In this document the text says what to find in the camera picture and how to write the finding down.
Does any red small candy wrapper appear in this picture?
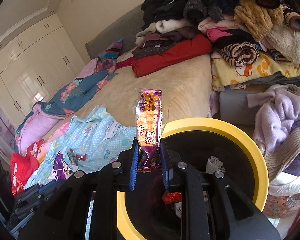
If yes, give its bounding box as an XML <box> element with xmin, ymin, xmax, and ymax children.
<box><xmin>75</xmin><ymin>154</ymin><xmax>87</xmax><ymax>161</ymax></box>

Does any cream wardrobe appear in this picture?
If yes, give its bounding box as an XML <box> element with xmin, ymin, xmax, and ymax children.
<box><xmin>0</xmin><ymin>13</ymin><xmax>87</xmax><ymax>131</ymax></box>

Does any lilac fluffy sweater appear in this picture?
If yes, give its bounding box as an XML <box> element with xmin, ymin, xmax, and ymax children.
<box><xmin>247</xmin><ymin>85</ymin><xmax>300</xmax><ymax>154</ymax></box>

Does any beige bed sheet mattress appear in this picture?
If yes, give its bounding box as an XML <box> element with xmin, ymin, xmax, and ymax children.
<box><xmin>42</xmin><ymin>47</ymin><xmax>215</xmax><ymax>140</ymax></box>

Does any white paper trash in bin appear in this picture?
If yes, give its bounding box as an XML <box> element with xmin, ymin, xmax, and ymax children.
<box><xmin>205</xmin><ymin>156</ymin><xmax>226</xmax><ymax>174</ymax></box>

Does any red folded garment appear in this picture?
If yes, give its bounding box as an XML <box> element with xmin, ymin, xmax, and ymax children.
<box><xmin>132</xmin><ymin>34</ymin><xmax>212</xmax><ymax>77</ymax></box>

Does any striped purple sock garment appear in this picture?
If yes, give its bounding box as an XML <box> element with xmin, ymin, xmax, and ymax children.
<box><xmin>95</xmin><ymin>38</ymin><xmax>123</xmax><ymax>72</ymax></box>

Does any striped brown knit garment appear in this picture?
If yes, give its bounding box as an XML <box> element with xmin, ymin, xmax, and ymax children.
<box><xmin>219</xmin><ymin>42</ymin><xmax>260</xmax><ymax>67</ymax></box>

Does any red cloth bed edge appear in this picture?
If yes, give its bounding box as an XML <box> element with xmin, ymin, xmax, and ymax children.
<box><xmin>10</xmin><ymin>153</ymin><xmax>39</xmax><ymax>196</ymax></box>

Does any yellow cartoon blanket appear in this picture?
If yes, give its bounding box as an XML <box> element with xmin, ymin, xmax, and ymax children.
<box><xmin>211</xmin><ymin>51</ymin><xmax>300</xmax><ymax>92</ymax></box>

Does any black clothes pile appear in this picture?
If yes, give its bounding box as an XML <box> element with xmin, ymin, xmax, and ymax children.
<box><xmin>140</xmin><ymin>0</ymin><xmax>285</xmax><ymax>30</ymax></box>

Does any blue floral quilt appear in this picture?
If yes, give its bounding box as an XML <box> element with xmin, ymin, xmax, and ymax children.
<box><xmin>14</xmin><ymin>69</ymin><xmax>119</xmax><ymax>136</ymax></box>

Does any light blue Hello Kitty blanket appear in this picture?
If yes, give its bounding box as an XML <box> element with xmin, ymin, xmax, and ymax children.
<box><xmin>25</xmin><ymin>106</ymin><xmax>136</xmax><ymax>189</ymax></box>

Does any red crumpled wrapper in bin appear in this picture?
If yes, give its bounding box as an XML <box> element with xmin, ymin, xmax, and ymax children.
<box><xmin>162</xmin><ymin>191</ymin><xmax>182</xmax><ymax>205</ymax></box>

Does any pink cartoon blanket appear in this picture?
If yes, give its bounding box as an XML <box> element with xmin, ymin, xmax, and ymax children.
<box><xmin>26</xmin><ymin>121</ymin><xmax>70</xmax><ymax>164</ymax></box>

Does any grey padded headboard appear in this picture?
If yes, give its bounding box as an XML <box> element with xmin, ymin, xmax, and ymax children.
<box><xmin>85</xmin><ymin>5</ymin><xmax>144</xmax><ymax>60</ymax></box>

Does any tan knitted sweater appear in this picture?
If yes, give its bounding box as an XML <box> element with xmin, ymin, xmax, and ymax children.
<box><xmin>234</xmin><ymin>0</ymin><xmax>284</xmax><ymax>41</ymax></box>

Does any beige ribbed knit sweater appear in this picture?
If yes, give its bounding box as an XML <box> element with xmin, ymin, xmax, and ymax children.
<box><xmin>264</xmin><ymin>85</ymin><xmax>300</xmax><ymax>181</ymax></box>

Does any green black snack packet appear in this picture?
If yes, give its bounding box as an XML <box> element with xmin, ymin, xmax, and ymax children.
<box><xmin>67</xmin><ymin>148</ymin><xmax>78</xmax><ymax>167</ymax></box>

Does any purple orange snack wrapper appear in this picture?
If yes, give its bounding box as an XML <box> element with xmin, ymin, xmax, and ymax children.
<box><xmin>135</xmin><ymin>88</ymin><xmax>162</xmax><ymax>170</ymax></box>

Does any yellow rimmed black trash bin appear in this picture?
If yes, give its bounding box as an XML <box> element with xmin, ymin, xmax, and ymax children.
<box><xmin>117</xmin><ymin>118</ymin><xmax>269</xmax><ymax>239</ymax></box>

